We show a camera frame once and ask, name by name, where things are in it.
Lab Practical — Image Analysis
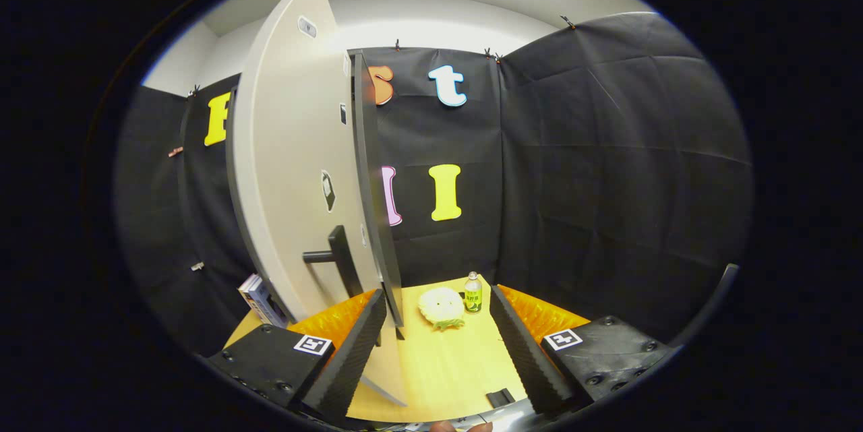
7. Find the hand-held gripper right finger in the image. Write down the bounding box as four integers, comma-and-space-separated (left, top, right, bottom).
489, 285, 678, 416

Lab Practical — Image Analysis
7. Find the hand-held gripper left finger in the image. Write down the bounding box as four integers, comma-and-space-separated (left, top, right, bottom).
202, 289, 388, 423

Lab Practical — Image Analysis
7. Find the black door handle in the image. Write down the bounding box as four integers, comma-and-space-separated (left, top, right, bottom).
302, 225, 365, 299

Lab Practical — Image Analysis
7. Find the grey shoe cabinet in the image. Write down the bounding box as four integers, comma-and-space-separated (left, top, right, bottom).
349, 50, 405, 340

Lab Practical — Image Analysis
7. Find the green drink bottle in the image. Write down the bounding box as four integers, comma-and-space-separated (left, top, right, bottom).
464, 271, 483, 314

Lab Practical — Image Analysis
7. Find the yellow plush toy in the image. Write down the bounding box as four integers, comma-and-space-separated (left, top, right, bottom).
417, 286, 467, 332

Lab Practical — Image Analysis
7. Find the blue book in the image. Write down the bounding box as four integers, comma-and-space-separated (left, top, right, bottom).
244, 276, 291, 329

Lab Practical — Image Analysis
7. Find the black backdrop cloth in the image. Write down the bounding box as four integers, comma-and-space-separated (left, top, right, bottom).
115, 11, 752, 359

